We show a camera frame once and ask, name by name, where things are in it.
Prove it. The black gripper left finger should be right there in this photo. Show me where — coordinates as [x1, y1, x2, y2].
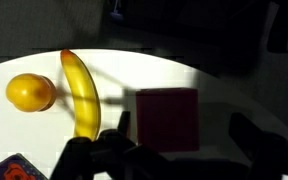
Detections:
[49, 110, 172, 180]

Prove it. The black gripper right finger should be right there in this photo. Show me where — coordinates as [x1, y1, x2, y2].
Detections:
[228, 112, 288, 180]

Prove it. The pink toy block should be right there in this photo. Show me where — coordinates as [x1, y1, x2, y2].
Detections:
[135, 87, 200, 153]

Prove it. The yellow toy banana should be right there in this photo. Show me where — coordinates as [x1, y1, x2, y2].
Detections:
[59, 48, 102, 142]

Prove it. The yellow toy lemon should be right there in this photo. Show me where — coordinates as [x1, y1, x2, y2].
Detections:
[5, 73, 57, 113]

